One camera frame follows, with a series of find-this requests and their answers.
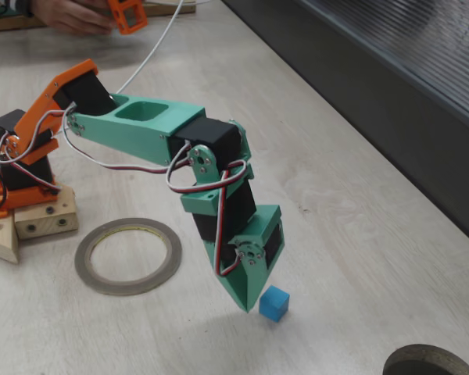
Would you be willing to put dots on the blue cube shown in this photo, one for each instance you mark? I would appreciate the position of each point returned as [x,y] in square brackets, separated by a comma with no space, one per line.
[273,304]

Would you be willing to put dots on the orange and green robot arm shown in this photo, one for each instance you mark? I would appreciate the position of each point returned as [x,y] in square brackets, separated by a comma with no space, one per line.
[140,133]

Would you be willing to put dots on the person's forearm in sleeve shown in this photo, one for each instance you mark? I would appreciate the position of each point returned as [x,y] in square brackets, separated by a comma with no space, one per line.
[21,6]

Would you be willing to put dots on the person's hand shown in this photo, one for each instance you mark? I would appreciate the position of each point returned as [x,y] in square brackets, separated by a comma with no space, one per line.
[70,17]

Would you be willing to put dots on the ribbed glass desk partition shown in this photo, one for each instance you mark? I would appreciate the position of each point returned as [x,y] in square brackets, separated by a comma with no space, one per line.
[375,78]

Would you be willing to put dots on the short wooden base block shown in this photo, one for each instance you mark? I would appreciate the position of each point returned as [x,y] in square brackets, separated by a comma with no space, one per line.
[43,226]

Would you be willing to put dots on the long wooden plank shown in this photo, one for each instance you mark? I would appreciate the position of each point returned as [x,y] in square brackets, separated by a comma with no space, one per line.
[2,242]

